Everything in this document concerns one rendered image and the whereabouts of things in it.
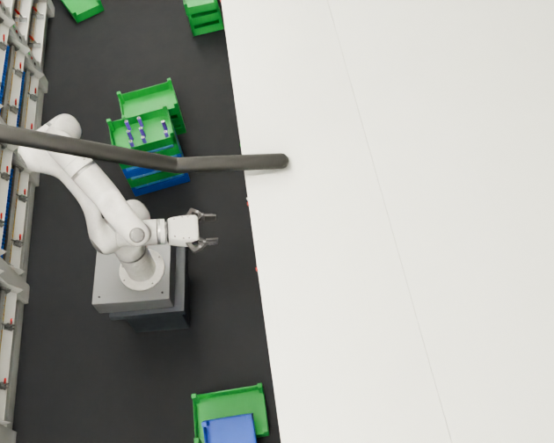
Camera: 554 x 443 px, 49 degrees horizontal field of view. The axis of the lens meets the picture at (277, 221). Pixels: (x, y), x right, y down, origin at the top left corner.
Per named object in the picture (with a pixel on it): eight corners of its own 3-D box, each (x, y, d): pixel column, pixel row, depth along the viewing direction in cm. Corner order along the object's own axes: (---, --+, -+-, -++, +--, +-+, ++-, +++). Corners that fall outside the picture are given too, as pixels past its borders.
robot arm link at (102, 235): (144, 233, 220) (109, 263, 214) (133, 228, 230) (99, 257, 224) (54, 119, 198) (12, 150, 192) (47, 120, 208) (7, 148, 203)
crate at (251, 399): (198, 447, 249) (193, 443, 242) (194, 399, 260) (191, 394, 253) (269, 436, 249) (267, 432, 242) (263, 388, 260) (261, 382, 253)
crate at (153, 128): (116, 160, 291) (112, 149, 285) (111, 129, 302) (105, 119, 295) (177, 143, 294) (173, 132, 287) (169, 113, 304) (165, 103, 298)
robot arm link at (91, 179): (89, 158, 181) (156, 235, 186) (95, 161, 197) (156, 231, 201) (65, 177, 180) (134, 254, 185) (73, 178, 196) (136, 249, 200)
